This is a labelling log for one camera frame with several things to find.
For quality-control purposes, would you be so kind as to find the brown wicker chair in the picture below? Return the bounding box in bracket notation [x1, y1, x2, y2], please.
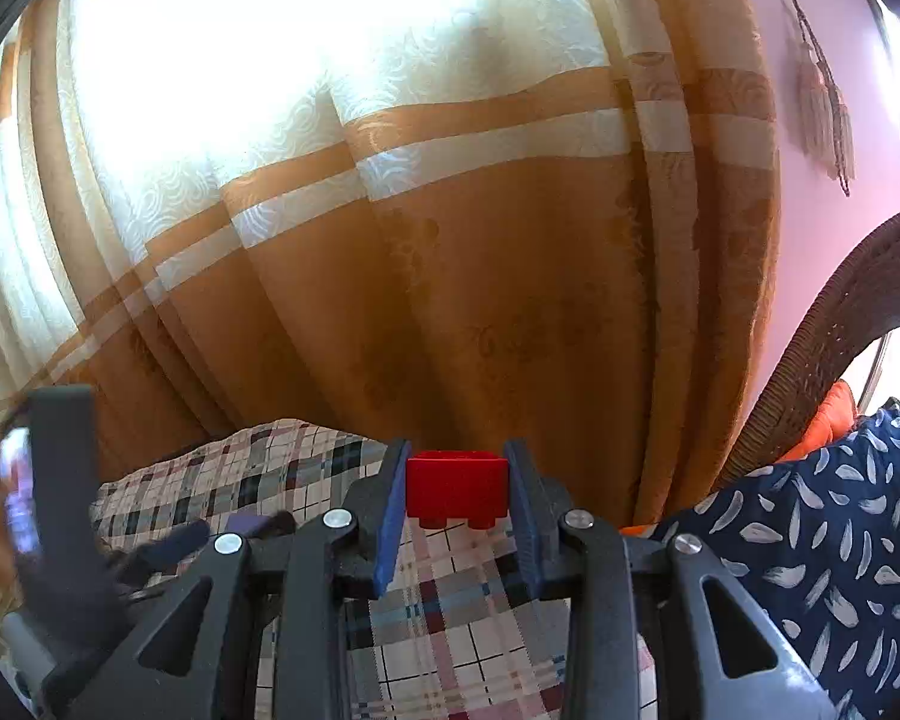
[712, 202, 900, 496]

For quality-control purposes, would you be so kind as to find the navy feather-print cloth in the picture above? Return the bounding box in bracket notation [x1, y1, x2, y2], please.
[649, 401, 900, 720]

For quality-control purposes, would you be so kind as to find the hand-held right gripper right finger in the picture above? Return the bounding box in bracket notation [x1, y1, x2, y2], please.
[504, 439, 841, 720]

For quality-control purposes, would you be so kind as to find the red building block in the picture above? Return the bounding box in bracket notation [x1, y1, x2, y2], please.
[406, 450, 512, 530]

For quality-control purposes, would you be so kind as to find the curtain tassel tieback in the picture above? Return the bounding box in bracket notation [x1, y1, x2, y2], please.
[754, 0, 857, 197]

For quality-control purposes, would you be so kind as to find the purple box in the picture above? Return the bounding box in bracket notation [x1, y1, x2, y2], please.
[223, 512, 295, 541]

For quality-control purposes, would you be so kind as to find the plaid tablecloth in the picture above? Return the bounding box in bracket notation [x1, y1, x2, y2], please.
[90, 420, 661, 720]

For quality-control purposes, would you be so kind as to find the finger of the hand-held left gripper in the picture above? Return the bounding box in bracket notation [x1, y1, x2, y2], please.
[105, 520, 212, 593]

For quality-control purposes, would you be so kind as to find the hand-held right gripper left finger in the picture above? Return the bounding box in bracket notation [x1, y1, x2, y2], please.
[82, 439, 413, 720]

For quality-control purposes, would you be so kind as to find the cream and orange curtain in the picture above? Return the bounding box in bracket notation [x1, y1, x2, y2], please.
[0, 0, 785, 616]

